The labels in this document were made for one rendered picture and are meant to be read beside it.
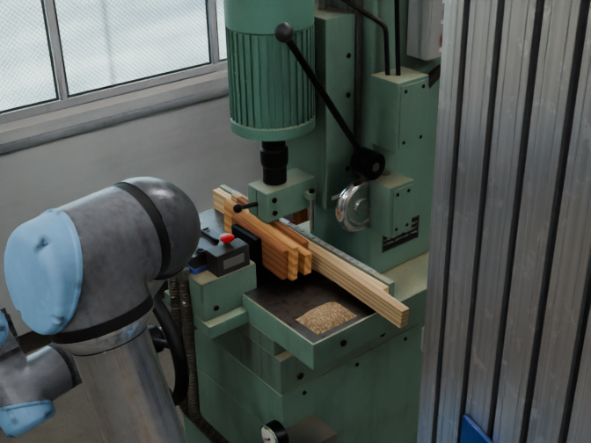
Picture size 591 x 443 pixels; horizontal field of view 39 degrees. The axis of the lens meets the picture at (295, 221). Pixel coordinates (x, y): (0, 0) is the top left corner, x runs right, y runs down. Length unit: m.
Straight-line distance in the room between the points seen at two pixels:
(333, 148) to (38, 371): 0.82
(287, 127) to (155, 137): 1.48
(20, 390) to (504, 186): 0.77
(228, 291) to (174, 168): 1.53
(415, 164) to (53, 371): 1.00
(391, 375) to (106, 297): 1.20
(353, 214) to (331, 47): 0.36
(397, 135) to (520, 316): 1.03
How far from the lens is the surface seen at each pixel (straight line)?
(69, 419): 2.89
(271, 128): 1.65
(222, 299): 1.69
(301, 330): 1.60
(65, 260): 0.85
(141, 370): 0.92
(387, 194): 1.75
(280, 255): 1.68
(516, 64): 0.66
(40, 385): 1.24
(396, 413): 2.07
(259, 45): 1.60
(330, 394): 1.85
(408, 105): 1.71
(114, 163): 3.04
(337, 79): 1.72
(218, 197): 2.03
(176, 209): 0.92
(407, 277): 1.97
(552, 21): 0.63
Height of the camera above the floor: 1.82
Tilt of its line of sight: 28 degrees down
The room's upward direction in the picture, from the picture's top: 1 degrees counter-clockwise
